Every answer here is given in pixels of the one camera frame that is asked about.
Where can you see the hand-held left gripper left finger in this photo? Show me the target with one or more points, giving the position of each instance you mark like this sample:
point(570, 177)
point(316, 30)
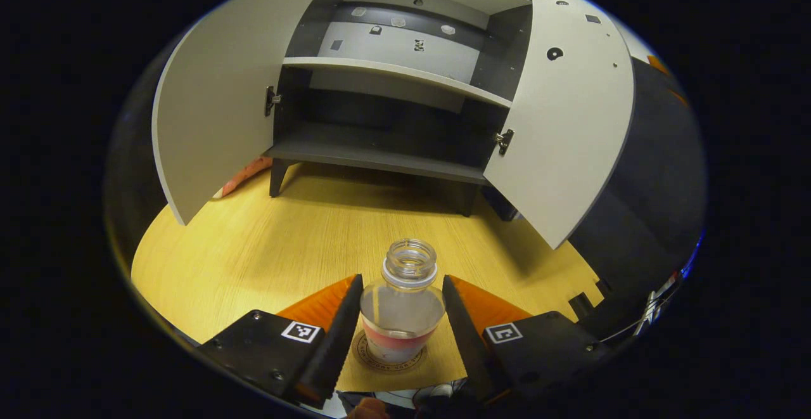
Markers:
point(332, 349)

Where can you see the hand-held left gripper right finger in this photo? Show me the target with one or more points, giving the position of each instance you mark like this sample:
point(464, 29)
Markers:
point(472, 343)

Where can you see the round brown coaster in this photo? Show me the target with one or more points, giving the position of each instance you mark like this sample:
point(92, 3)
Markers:
point(370, 359)

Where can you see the clear bottle with pink liquid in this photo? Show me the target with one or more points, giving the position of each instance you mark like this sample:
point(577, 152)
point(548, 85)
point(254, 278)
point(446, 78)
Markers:
point(402, 317)

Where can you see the white and grey cabinet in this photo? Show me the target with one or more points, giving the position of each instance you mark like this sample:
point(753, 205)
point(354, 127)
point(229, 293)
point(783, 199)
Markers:
point(380, 146)

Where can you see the white cabinet door headphone sticker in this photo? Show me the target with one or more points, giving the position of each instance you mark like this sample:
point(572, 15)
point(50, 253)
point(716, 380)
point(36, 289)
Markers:
point(570, 140)

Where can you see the white cabinet door camera sticker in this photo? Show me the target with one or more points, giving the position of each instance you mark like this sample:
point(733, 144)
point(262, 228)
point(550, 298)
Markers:
point(215, 102)

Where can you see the metal door hinge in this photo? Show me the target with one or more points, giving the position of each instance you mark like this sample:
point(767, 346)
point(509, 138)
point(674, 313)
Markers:
point(271, 99)
point(505, 140)

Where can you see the watermelon slice cushion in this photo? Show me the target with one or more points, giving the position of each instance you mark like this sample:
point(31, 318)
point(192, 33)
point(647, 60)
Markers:
point(244, 178)

